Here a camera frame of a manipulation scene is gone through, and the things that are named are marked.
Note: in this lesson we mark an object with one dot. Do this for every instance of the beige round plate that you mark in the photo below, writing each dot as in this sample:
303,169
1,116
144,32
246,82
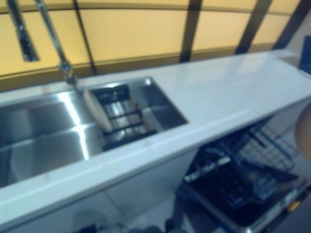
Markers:
97,111
303,128

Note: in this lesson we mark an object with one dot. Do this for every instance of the open black dishwasher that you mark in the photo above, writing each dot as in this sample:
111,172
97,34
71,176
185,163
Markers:
218,201

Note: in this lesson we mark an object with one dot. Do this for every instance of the black steel dish rack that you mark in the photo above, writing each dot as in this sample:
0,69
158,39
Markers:
126,139

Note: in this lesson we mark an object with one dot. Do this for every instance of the white glossy cabinet door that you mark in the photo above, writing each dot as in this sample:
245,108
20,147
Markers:
150,184
48,213

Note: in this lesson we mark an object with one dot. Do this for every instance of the stainless steel sink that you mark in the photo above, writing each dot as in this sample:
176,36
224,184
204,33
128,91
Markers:
48,126

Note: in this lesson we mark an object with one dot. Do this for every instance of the chrome pull-out faucet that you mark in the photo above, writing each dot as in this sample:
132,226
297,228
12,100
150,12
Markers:
52,31

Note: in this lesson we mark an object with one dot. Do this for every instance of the dark window frame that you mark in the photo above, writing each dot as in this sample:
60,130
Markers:
191,24

